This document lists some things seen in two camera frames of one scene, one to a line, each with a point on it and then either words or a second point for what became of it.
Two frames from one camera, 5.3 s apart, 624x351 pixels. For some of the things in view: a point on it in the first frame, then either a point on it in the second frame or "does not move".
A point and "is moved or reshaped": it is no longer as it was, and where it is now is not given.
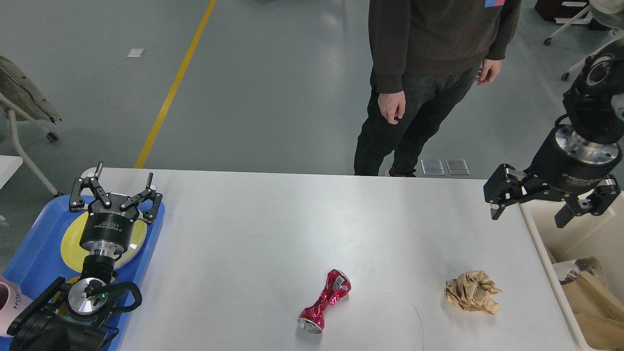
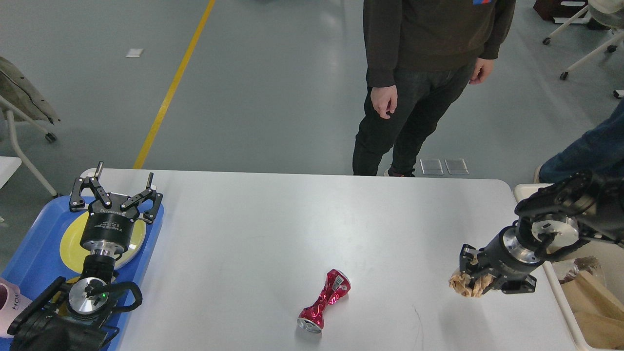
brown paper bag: (600, 316) does not move
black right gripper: (565, 164) -> (507, 255)
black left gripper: (108, 231) does not move
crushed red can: (339, 285) does not move
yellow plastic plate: (74, 254) does not move
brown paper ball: (471, 291) is moved or reshaped
